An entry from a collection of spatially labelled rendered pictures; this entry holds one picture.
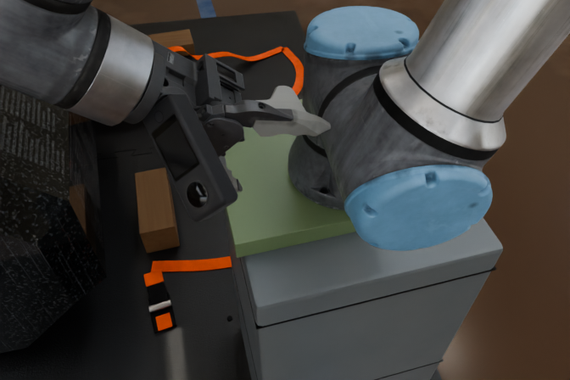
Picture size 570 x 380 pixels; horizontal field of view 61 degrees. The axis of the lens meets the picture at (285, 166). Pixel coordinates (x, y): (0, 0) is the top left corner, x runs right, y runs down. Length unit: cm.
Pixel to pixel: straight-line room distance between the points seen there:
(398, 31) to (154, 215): 129
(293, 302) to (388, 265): 15
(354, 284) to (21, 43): 53
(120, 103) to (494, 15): 32
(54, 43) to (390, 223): 35
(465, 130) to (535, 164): 185
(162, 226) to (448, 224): 130
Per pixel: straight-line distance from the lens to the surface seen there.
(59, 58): 41
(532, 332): 181
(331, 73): 62
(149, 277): 170
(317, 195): 75
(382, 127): 49
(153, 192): 184
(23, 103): 143
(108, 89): 42
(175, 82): 49
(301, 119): 50
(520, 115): 257
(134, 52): 43
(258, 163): 83
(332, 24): 66
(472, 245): 81
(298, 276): 73
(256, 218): 74
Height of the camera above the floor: 147
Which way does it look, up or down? 46 degrees down
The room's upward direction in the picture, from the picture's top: straight up
